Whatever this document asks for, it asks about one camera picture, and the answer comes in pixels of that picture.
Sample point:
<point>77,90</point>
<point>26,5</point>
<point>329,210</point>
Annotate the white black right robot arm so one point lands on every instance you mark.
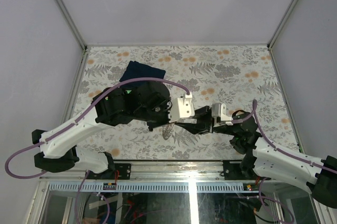
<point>262,157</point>

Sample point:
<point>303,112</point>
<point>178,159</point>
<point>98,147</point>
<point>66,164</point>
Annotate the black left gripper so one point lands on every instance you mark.
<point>165,121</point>

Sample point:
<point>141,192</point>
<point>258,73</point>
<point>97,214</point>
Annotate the metal keyring with yellow grip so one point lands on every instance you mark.
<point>167,131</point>

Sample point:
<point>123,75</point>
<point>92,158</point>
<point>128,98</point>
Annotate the floral patterned table mat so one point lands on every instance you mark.
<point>234,75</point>

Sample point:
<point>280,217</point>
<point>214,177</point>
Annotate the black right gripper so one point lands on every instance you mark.
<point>205,122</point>

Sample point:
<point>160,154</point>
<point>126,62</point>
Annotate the aluminium front rail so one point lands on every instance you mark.
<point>171,171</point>

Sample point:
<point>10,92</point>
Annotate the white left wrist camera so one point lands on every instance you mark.
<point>181,108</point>

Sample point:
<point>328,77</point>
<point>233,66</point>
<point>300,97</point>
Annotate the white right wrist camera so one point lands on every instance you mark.
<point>220,116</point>

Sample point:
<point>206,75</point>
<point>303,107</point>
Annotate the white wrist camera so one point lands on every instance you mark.
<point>220,116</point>
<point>181,108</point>

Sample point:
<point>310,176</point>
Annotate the dark navy folded cloth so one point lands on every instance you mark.
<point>138,70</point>

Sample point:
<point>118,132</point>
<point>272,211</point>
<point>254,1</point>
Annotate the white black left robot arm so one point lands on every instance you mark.
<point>148,101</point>

